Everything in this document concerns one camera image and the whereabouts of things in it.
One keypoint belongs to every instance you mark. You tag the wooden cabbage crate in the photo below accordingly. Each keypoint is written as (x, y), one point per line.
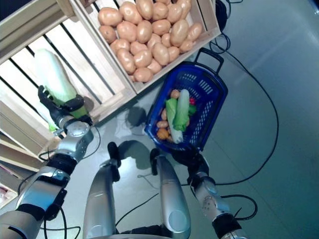
(87, 67)

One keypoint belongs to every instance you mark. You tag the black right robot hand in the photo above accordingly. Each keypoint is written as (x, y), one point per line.
(194, 161)

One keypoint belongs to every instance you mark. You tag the small orange fruit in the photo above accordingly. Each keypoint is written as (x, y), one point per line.
(162, 133)

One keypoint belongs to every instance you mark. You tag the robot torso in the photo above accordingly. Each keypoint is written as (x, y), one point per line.
(142, 232)

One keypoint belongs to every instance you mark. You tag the black left robot foot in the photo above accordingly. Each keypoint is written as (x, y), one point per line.
(114, 154)

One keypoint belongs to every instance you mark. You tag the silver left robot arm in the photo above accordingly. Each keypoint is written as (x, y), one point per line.
(74, 132)

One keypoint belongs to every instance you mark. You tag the wooden display shelf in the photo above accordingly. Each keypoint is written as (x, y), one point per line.
(20, 154)

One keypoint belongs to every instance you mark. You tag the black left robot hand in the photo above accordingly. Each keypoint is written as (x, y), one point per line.
(56, 110)

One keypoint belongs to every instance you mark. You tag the green bell pepper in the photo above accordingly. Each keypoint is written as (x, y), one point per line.
(192, 110)

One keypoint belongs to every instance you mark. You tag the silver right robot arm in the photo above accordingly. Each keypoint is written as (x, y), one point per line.
(207, 189)

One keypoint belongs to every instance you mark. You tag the black round object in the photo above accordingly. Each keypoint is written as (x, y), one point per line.
(221, 15)

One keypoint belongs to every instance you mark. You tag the wooden potato crate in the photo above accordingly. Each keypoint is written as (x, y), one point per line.
(211, 27)

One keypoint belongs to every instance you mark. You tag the red bell pepper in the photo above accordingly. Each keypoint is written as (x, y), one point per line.
(192, 100)

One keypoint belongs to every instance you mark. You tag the blue plastic shopping basket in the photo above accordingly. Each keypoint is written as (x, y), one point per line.
(219, 92)

